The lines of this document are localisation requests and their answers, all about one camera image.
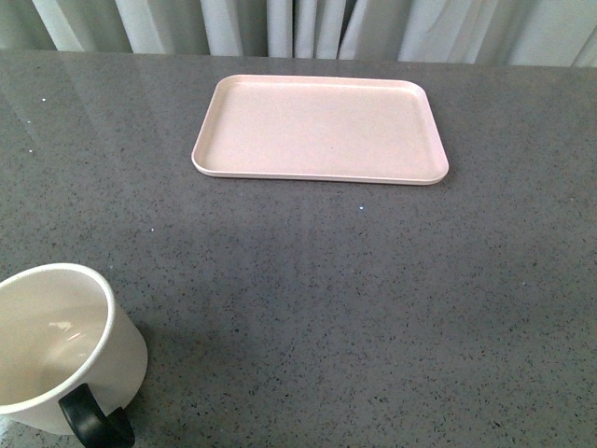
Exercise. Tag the white smiley mug black handle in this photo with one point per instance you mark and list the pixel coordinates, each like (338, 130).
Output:
(71, 359)

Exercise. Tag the pink rectangular plastic tray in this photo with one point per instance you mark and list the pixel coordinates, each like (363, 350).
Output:
(339, 129)

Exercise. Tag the white pleated curtain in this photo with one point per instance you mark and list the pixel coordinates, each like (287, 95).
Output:
(550, 33)

